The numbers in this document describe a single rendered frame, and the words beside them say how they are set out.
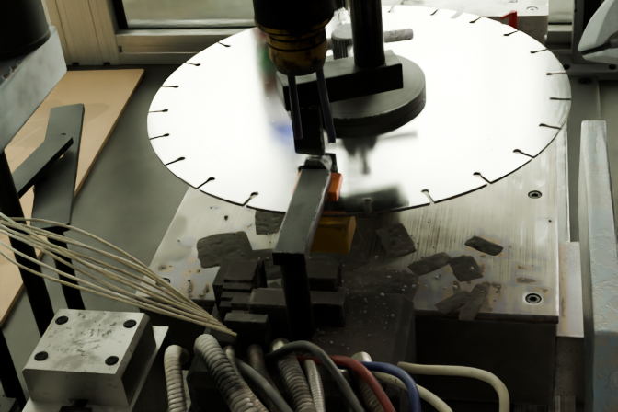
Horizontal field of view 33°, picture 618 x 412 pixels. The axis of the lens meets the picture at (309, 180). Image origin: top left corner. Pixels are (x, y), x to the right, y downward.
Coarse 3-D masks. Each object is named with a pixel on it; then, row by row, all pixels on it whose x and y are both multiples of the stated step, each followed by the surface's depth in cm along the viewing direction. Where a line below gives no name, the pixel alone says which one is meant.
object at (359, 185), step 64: (192, 64) 89; (256, 64) 87; (448, 64) 84; (512, 64) 83; (192, 128) 79; (256, 128) 78; (384, 128) 76; (448, 128) 75; (512, 128) 75; (256, 192) 71; (384, 192) 69; (448, 192) 69
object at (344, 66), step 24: (360, 0) 68; (360, 24) 69; (360, 48) 70; (336, 72) 71; (360, 72) 70; (384, 72) 71; (288, 96) 70; (312, 96) 70; (336, 96) 71; (360, 96) 71; (312, 120) 71; (312, 144) 72
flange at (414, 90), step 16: (416, 64) 82; (416, 80) 80; (368, 96) 78; (384, 96) 78; (400, 96) 78; (416, 96) 78; (336, 112) 77; (352, 112) 77; (368, 112) 77; (384, 112) 76; (400, 112) 77; (336, 128) 77; (352, 128) 77
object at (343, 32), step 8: (344, 16) 82; (344, 24) 79; (336, 32) 78; (344, 32) 78; (384, 32) 79; (392, 32) 78; (400, 32) 78; (408, 32) 78; (328, 40) 78; (336, 40) 78; (344, 40) 77; (384, 40) 79; (392, 40) 79; (400, 40) 79; (328, 48) 79; (336, 48) 78; (344, 48) 78; (336, 56) 79; (344, 56) 78
